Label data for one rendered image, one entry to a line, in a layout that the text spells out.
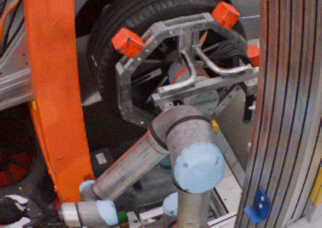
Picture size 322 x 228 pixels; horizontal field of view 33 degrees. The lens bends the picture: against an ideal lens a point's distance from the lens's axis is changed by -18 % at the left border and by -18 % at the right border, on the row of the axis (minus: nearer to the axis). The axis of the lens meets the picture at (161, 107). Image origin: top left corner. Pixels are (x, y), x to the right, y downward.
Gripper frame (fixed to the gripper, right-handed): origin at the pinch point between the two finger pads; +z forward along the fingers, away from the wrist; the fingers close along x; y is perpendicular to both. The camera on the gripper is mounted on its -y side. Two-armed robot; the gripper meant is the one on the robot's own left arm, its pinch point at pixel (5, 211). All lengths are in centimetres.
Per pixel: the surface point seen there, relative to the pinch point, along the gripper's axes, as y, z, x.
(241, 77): 17, -91, 73
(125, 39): 1, -51, 83
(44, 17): -36, -22, 45
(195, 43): 9, -77, 88
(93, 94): 98, -40, 193
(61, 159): 26, -21, 54
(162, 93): 15, -60, 67
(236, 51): 9, -91, 80
